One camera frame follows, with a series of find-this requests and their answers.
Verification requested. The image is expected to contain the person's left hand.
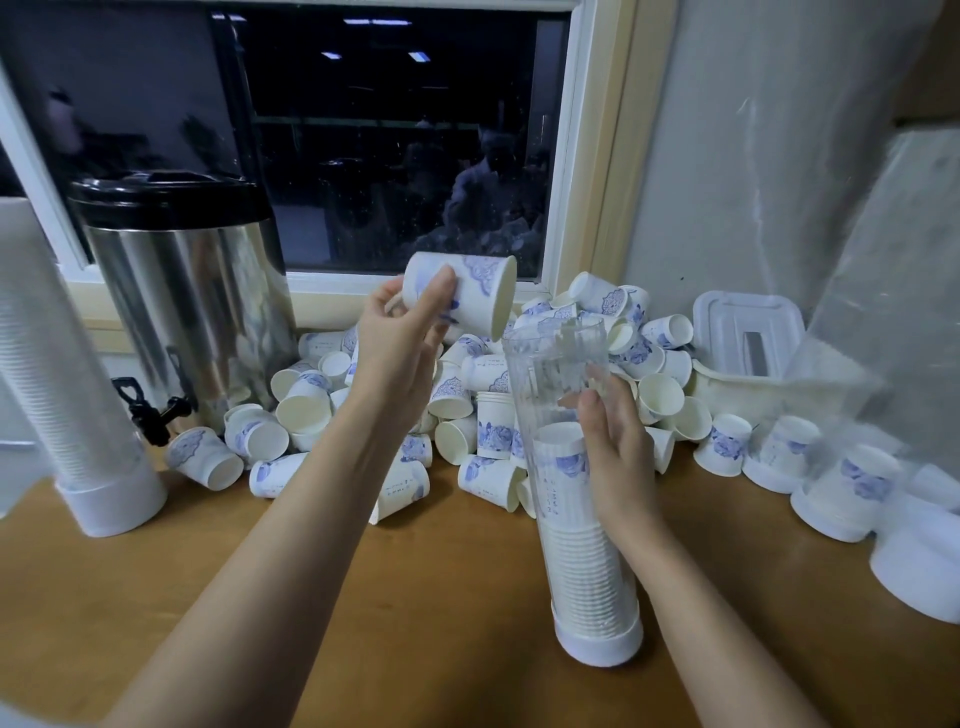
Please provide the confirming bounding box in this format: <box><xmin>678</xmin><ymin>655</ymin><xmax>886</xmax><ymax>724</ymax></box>
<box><xmin>348</xmin><ymin>267</ymin><xmax>459</xmax><ymax>437</ymax></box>

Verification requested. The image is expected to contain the person's right hand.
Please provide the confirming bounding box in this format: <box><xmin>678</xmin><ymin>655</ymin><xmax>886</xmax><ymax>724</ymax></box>
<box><xmin>574</xmin><ymin>372</ymin><xmax>669</xmax><ymax>552</ymax></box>

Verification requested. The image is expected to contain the pile of paper cups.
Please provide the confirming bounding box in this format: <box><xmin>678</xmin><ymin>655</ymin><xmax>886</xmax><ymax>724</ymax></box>
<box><xmin>165</xmin><ymin>270</ymin><xmax>755</xmax><ymax>527</ymax></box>

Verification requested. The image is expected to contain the single blue-printed paper cup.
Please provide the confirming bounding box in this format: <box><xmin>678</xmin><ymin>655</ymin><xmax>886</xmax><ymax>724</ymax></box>
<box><xmin>402</xmin><ymin>250</ymin><xmax>519</xmax><ymax>342</ymax></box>

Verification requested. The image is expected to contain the person's left forearm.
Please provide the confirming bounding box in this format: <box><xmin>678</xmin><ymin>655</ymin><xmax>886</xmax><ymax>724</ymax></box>
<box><xmin>105</xmin><ymin>405</ymin><xmax>410</xmax><ymax>728</ymax></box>

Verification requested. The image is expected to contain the person's right forearm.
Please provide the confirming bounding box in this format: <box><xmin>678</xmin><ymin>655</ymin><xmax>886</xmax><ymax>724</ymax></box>
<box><xmin>615</xmin><ymin>517</ymin><xmax>830</xmax><ymax>728</ymax></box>

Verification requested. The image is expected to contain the translucent plastic box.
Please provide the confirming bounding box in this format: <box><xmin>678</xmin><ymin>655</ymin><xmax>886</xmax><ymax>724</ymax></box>
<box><xmin>690</xmin><ymin>357</ymin><xmax>887</xmax><ymax>432</ymax></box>

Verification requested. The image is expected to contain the stainless steel water dispenser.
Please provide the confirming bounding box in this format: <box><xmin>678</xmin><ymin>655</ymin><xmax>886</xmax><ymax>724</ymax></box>
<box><xmin>67</xmin><ymin>169</ymin><xmax>299</xmax><ymax>444</ymax></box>

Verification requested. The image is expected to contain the white framed window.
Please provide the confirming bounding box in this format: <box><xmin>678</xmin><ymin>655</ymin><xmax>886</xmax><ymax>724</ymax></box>
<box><xmin>0</xmin><ymin>0</ymin><xmax>680</xmax><ymax>329</ymax></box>

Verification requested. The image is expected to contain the clear plastic bag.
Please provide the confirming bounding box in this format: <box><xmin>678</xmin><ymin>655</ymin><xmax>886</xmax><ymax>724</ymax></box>
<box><xmin>795</xmin><ymin>127</ymin><xmax>960</xmax><ymax>452</ymax></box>

